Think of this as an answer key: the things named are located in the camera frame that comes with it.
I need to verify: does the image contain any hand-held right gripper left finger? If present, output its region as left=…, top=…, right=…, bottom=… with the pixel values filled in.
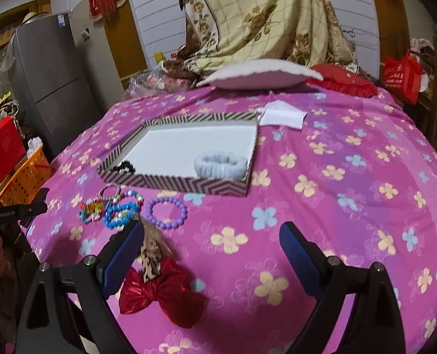
left=15, top=218, right=145, bottom=354

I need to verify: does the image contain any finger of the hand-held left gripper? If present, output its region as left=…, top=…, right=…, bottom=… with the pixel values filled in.
left=19, top=188, right=50, bottom=228

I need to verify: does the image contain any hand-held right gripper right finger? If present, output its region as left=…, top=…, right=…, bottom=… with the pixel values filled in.
left=279, top=221, right=403, bottom=354

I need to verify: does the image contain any leopard print hair bow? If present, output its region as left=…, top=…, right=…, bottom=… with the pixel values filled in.
left=139, top=217, right=175, bottom=281

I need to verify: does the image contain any blue bead bracelet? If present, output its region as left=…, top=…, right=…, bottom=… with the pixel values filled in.
left=103, top=206, right=141, bottom=229

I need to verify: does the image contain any shiny red hair bow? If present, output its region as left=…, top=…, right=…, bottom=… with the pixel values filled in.
left=119, top=257, right=206, bottom=329

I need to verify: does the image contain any rainbow bead bracelet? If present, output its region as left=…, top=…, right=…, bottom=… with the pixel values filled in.
left=79, top=199, right=110, bottom=224

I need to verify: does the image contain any purple bead bracelet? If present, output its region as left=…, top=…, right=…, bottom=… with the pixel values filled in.
left=146, top=196, right=188, bottom=229

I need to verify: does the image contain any white red green bead bracelet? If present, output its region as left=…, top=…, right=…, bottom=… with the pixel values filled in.
left=119, top=189, right=145, bottom=211

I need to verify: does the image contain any pink beaded bracelet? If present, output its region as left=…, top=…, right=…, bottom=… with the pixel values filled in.
left=98, top=182, right=122, bottom=201

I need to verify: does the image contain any striped shallow tray box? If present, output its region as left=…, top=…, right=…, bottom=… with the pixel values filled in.
left=96, top=111, right=259, bottom=197

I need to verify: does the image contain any orange plastic basket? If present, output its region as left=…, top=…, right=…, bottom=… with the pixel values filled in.
left=0, top=144, right=53, bottom=207

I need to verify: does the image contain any white plastic bag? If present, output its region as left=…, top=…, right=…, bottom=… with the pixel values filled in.
left=27, top=136, right=44, bottom=159

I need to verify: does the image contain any pink floral bedsheet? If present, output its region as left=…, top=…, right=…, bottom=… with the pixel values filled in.
left=27, top=83, right=437, bottom=354

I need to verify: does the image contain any plain red paper bag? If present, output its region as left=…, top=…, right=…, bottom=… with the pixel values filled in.
left=0, top=116, right=27, bottom=185

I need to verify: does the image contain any light blue fluffy scrunchie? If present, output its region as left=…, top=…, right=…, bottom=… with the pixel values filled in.
left=194, top=151, right=249, bottom=182

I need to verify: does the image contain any grey refrigerator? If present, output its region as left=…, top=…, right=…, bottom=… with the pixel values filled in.
left=8, top=0, right=125, bottom=155

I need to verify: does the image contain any white paper sheet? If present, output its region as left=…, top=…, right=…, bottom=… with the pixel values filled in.
left=257, top=100, right=308, bottom=130

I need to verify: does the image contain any clear plastic bag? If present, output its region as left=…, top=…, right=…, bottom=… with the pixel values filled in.
left=124, top=64, right=200, bottom=100

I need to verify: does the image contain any straw hat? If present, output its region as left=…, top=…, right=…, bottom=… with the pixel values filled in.
left=21, top=11, right=47, bottom=24

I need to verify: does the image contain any red ruffled pillow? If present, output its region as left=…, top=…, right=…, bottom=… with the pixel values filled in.
left=305, top=63, right=378, bottom=98

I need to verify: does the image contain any white pillow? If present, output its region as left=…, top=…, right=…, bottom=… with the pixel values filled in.
left=196, top=59, right=324, bottom=90

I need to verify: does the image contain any wooden shelf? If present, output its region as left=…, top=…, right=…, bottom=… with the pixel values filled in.
left=410, top=37, right=437, bottom=148

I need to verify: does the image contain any red printed shopping bag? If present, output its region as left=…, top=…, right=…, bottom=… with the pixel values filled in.
left=382, top=50, right=423, bottom=106

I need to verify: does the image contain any cream floral blanket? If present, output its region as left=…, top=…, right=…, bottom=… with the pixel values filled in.
left=161, top=0, right=359, bottom=80

